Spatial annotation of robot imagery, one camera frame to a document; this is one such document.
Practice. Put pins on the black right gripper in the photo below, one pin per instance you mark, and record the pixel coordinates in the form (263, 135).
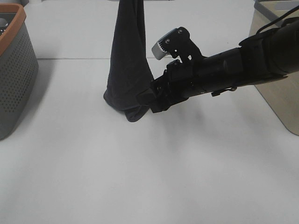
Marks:
(167, 90)

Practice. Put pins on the dark navy towel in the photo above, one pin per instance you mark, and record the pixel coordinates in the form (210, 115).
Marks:
(129, 72)

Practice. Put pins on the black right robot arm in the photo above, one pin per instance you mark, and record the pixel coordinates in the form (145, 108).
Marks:
(264, 57)

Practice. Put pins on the grey perforated basket orange rim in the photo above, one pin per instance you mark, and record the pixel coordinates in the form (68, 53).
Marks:
(18, 66)

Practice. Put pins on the beige bin grey rim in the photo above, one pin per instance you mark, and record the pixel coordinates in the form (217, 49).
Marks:
(282, 96)

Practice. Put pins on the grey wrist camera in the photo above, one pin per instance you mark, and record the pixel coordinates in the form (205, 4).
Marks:
(177, 43)

